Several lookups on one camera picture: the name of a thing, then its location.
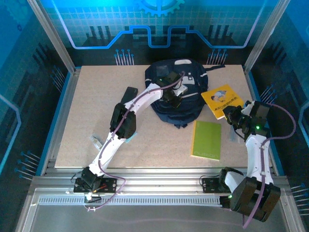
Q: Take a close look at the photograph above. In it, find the grey metal panel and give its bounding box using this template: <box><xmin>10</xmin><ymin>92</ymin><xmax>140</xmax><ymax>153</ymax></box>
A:
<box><xmin>15</xmin><ymin>188</ymin><xmax>306</xmax><ymax>232</ymax></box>

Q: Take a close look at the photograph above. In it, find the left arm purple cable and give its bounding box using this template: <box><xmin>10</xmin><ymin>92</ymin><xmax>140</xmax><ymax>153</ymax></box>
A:
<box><xmin>84</xmin><ymin>70</ymin><xmax>186</xmax><ymax>212</ymax></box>

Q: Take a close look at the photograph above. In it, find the black controller box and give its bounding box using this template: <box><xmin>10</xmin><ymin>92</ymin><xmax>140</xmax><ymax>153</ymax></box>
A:
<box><xmin>220</xmin><ymin>195</ymin><xmax>236</xmax><ymax>210</ymax></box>

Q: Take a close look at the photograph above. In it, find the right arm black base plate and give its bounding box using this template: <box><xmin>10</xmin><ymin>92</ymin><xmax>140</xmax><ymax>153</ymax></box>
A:
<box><xmin>201</xmin><ymin>177</ymin><xmax>246</xmax><ymax>194</ymax></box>

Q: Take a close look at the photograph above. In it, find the green notebook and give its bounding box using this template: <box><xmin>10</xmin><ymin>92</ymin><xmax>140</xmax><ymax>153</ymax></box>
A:
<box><xmin>190</xmin><ymin>120</ymin><xmax>222</xmax><ymax>160</ymax></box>

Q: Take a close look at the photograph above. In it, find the yellow book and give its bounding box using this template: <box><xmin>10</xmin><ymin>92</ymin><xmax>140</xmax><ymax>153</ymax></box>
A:
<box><xmin>201</xmin><ymin>84</ymin><xmax>244</xmax><ymax>120</ymax></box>

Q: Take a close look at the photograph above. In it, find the small clear plastic item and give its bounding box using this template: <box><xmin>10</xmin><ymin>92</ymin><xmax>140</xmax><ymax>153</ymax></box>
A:
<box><xmin>90</xmin><ymin>134</ymin><xmax>102</xmax><ymax>150</ymax></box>

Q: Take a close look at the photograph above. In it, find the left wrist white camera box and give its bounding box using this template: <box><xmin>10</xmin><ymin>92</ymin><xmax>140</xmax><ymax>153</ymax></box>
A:
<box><xmin>174</xmin><ymin>82</ymin><xmax>189</xmax><ymax>97</ymax></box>

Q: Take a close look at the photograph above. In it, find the aluminium frame post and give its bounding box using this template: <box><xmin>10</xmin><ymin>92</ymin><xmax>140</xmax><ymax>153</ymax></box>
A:
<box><xmin>242</xmin><ymin>0</ymin><xmax>292</xmax><ymax>74</ymax></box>
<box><xmin>26</xmin><ymin>0</ymin><xmax>82</xmax><ymax>74</ymax></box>

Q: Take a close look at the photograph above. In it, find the slotted grey cable duct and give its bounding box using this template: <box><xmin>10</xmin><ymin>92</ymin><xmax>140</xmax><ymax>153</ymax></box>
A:
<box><xmin>38</xmin><ymin>196</ymin><xmax>224</xmax><ymax>206</ymax></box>

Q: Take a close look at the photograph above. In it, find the light blue sticky note pad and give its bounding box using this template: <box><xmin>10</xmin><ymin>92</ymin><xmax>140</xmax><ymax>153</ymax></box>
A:
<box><xmin>124</xmin><ymin>131</ymin><xmax>139</xmax><ymax>145</ymax></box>

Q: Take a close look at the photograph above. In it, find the aluminium frame beam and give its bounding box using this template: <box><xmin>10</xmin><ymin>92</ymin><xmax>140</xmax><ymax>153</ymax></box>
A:
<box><xmin>28</xmin><ymin>166</ymin><xmax>294</xmax><ymax>194</ymax></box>

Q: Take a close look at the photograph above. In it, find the clear plastic stationery pack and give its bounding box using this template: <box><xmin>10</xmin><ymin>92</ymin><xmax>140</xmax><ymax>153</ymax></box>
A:
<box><xmin>228</xmin><ymin>127</ymin><xmax>243</xmax><ymax>144</ymax></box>

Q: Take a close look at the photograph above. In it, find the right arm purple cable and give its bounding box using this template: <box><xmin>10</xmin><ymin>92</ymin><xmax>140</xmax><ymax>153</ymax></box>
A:
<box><xmin>242</xmin><ymin>103</ymin><xmax>296</xmax><ymax>229</ymax></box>

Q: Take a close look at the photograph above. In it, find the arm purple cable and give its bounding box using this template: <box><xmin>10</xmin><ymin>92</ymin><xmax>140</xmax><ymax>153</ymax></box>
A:
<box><xmin>242</xmin><ymin>103</ymin><xmax>296</xmax><ymax>229</ymax></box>
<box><xmin>84</xmin><ymin>70</ymin><xmax>186</xmax><ymax>212</ymax></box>

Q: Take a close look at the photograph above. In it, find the black pencil case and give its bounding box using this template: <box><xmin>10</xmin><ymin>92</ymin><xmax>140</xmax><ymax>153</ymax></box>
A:
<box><xmin>120</xmin><ymin>86</ymin><xmax>139</xmax><ymax>105</ymax></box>

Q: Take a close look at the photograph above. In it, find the aluminium table side rail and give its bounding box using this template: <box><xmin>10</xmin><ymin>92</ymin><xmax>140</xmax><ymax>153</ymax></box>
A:
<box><xmin>41</xmin><ymin>67</ymin><xmax>82</xmax><ymax>176</ymax></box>
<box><xmin>242</xmin><ymin>67</ymin><xmax>278</xmax><ymax>176</ymax></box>

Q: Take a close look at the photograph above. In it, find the navy blue backpack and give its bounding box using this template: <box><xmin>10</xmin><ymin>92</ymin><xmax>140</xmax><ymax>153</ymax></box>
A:
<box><xmin>144</xmin><ymin>58</ymin><xmax>226</xmax><ymax>129</ymax></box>

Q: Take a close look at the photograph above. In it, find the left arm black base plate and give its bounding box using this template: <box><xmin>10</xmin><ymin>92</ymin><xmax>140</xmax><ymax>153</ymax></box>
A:
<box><xmin>73</xmin><ymin>177</ymin><xmax>118</xmax><ymax>194</ymax></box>

